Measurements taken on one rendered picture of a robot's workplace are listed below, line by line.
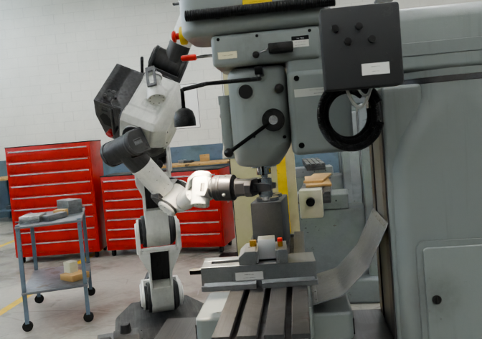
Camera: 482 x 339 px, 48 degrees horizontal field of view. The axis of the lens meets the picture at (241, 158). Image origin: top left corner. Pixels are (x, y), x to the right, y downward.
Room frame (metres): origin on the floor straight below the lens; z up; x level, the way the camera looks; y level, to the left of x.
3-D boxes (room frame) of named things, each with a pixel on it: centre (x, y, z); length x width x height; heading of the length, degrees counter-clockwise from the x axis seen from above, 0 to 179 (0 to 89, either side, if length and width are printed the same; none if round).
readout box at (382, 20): (1.42, -0.33, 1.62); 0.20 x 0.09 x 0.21; 84
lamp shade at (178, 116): (1.78, 0.17, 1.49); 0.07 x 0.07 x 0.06
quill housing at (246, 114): (1.79, -0.08, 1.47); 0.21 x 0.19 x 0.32; 174
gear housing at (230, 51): (1.78, -0.11, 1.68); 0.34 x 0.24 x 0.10; 84
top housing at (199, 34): (1.79, -0.09, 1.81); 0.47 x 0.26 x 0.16; 84
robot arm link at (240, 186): (1.82, 0.01, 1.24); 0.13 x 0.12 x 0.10; 161
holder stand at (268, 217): (2.17, -0.10, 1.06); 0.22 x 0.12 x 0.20; 169
